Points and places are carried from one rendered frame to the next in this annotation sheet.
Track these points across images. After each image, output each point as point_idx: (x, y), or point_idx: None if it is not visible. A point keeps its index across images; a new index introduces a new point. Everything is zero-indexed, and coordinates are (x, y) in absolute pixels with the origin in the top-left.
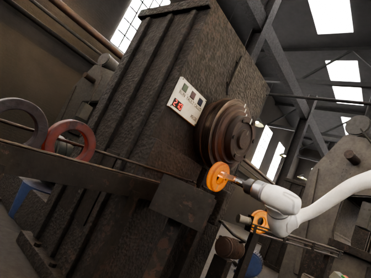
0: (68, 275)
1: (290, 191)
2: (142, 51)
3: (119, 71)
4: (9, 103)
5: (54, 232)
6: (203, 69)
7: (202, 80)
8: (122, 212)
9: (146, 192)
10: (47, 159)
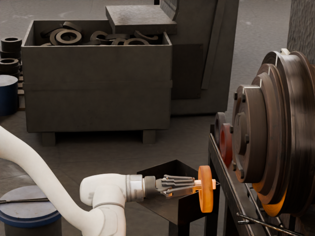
0: None
1: (94, 175)
2: None
3: None
4: (216, 115)
5: None
6: (301, 17)
7: (302, 37)
8: (224, 214)
9: (229, 200)
10: (213, 151)
